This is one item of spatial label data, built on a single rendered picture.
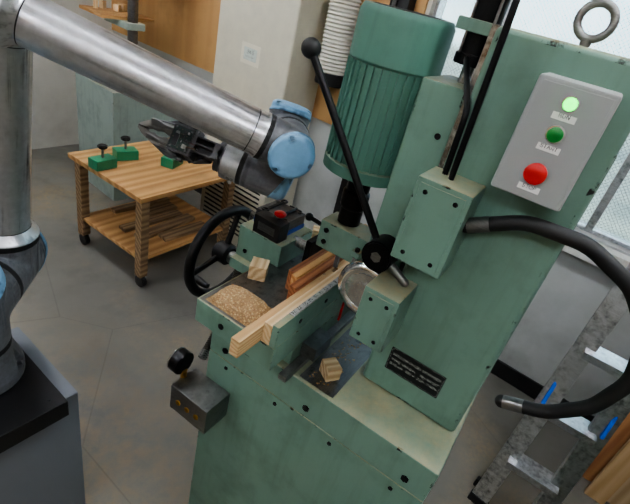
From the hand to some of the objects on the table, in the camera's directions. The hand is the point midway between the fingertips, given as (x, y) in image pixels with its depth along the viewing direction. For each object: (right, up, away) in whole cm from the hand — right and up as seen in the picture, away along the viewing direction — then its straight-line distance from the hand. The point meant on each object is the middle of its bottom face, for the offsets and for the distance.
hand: (144, 127), depth 106 cm
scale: (+49, -33, +2) cm, 59 cm away
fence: (+48, -38, +5) cm, 61 cm away
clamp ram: (+37, -31, +10) cm, 49 cm away
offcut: (+26, -35, +1) cm, 44 cm away
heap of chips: (+24, -41, -10) cm, 48 cm away
